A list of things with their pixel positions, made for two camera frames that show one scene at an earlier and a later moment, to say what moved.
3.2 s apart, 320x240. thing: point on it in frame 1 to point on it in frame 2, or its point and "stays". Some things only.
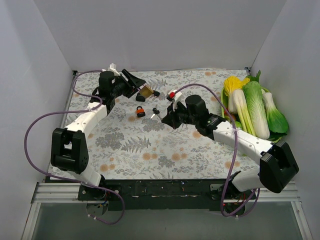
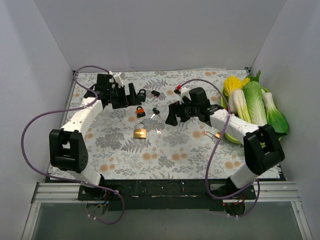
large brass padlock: (146, 91) to (139, 133)
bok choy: (277, 122) stays
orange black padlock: (140, 111) stays
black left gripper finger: (135, 81) to (133, 99)
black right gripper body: (175, 118) stays
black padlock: (140, 98) stays
